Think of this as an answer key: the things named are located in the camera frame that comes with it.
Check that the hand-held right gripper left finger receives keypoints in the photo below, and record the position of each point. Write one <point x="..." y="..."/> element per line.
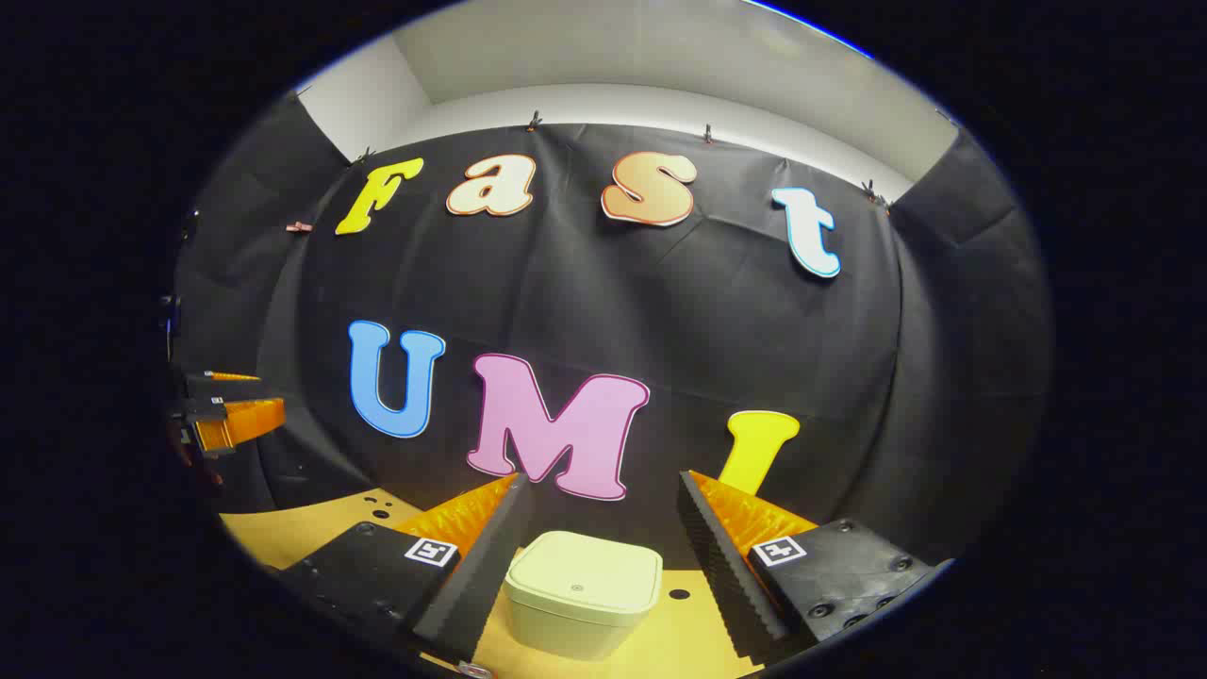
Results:
<point x="490" y="556"/>

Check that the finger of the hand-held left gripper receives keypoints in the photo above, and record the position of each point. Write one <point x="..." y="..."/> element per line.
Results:
<point x="245" y="422"/>
<point x="212" y="385"/>

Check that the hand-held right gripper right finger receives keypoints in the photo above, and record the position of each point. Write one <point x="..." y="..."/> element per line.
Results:
<point x="717" y="566"/>

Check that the green desktop garbage bin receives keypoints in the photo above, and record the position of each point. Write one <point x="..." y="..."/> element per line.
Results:
<point x="580" y="589"/>

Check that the wooden desktop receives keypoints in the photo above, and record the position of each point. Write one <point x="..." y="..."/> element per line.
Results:
<point x="311" y="533"/>

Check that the black backdrop cloth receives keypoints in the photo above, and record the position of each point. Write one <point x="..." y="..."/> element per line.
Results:
<point x="660" y="321"/>

